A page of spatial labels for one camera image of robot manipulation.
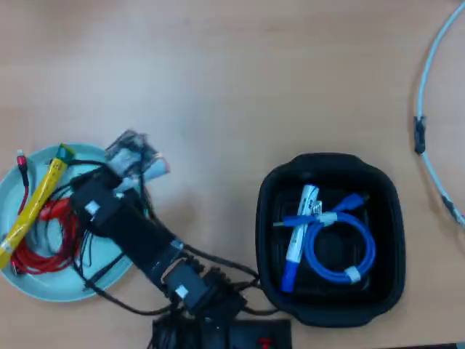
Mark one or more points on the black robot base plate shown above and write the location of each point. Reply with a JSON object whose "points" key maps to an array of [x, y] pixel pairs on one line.
{"points": [[250, 332]]}

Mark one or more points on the light green bowl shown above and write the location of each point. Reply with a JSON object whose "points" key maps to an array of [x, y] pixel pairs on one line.
{"points": [[54, 283]]}

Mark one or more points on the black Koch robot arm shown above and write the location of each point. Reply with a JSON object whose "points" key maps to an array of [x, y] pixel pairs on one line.
{"points": [[152, 251]]}

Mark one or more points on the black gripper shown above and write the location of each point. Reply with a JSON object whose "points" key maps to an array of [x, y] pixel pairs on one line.
{"points": [[98, 203]]}

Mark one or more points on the yellow pen with green cap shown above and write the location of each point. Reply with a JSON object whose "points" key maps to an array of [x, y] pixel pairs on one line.
{"points": [[32, 207]]}

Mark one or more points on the black tape wrap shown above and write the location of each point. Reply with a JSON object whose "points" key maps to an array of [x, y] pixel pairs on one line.
{"points": [[420, 134]]}

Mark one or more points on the white marker with blue cap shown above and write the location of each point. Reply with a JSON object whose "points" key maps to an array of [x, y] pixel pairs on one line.
{"points": [[299, 236]]}

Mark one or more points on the black soft container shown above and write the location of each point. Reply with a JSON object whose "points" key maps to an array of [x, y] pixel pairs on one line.
{"points": [[328, 305]]}

